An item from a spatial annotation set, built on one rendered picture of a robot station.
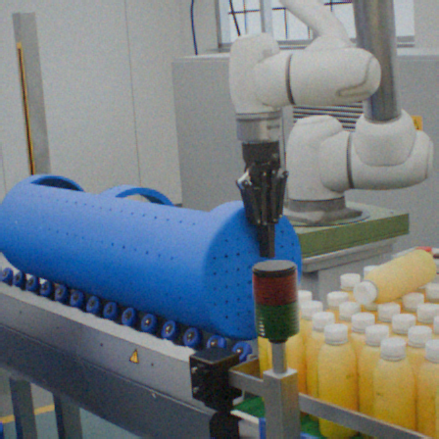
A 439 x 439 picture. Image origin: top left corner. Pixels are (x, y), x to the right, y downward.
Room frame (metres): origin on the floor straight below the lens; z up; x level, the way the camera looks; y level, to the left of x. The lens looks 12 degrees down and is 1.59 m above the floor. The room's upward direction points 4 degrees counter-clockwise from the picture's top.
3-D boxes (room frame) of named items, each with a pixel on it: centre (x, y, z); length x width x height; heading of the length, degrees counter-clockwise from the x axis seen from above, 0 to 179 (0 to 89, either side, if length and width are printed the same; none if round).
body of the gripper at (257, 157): (1.79, -0.10, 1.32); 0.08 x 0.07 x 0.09; 130
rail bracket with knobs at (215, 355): (1.59, 0.02, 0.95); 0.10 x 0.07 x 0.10; 130
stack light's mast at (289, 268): (1.23, -0.08, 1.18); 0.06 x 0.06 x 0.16
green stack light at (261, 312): (1.23, -0.08, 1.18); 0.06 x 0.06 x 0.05
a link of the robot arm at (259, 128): (1.79, -0.10, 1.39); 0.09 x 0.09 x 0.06
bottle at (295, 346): (1.52, -0.11, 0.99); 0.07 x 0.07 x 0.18
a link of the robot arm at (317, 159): (2.44, -0.29, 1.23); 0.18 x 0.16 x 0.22; 71
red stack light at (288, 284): (1.23, -0.08, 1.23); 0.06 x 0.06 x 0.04
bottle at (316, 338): (1.49, -0.17, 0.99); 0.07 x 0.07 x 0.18
